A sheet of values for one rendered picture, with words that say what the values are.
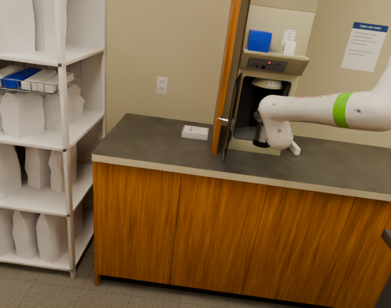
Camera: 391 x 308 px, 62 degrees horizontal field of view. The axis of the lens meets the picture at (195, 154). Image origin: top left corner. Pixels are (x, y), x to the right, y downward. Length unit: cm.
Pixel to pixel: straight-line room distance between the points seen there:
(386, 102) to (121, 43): 167
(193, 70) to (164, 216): 98
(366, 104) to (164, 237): 129
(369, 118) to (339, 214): 92
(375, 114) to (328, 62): 129
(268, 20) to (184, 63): 69
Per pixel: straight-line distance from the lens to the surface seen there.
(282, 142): 136
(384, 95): 108
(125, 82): 232
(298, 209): 183
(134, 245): 200
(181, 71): 223
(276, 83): 185
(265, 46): 167
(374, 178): 202
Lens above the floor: 168
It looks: 25 degrees down
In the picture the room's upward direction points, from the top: 7 degrees clockwise
